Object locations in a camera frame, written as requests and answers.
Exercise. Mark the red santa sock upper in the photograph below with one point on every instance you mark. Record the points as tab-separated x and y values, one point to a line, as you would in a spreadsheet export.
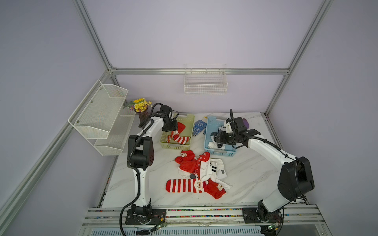
190	164

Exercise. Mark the green plastic basket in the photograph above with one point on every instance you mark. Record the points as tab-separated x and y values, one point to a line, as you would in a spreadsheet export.
188	121

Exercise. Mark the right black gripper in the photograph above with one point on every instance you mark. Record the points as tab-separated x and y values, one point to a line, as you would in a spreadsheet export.
222	139

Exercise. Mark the dark glass vase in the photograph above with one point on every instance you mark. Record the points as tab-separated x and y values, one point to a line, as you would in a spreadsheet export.
143	115

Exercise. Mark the red white striped santa sock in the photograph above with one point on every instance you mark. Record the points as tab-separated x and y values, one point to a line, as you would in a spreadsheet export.
184	185

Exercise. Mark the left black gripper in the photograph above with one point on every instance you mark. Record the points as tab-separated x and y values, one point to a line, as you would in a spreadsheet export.
174	127

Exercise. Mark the white two-tier mesh shelf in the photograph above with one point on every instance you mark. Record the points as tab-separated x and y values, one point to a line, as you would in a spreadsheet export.
103	119

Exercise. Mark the red snowflake sock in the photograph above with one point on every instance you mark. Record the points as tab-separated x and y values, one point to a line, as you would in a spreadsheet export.
181	127

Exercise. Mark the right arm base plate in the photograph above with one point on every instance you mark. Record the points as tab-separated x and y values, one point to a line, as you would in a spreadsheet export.
255	215

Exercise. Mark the blue plastic basket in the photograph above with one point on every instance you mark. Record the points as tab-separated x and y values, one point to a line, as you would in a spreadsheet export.
213	124

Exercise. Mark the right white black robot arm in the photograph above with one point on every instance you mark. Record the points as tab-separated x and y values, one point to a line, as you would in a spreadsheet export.
295	179

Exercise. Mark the plain white sock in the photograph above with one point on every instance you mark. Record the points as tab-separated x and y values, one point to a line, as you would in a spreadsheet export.
212	145

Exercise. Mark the blue dotted work glove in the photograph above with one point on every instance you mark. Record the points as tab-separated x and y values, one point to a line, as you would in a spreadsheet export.
199	126

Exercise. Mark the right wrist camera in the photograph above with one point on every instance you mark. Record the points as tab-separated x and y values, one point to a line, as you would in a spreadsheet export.
227	125

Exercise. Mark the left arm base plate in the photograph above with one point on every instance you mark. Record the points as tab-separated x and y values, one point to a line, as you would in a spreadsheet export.
153	217

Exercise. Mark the yellow flower bouquet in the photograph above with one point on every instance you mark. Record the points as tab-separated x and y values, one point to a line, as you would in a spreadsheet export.
139	105

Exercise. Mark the aluminium rail bench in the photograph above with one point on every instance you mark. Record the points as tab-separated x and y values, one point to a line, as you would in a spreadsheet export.
293	220

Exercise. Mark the white sock black stripes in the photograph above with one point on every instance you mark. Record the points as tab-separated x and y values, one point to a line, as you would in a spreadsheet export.
217	170

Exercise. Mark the purple trowel pink handle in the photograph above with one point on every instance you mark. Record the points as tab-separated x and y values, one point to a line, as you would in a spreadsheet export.
246	123

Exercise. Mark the white wire wall basket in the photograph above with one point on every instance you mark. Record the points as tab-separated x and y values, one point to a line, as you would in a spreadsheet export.
205	79

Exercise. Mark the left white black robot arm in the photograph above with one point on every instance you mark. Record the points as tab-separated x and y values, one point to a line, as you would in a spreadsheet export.
140	157

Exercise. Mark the white grey sport sock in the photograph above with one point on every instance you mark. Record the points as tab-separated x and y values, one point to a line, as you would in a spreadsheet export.
212	136

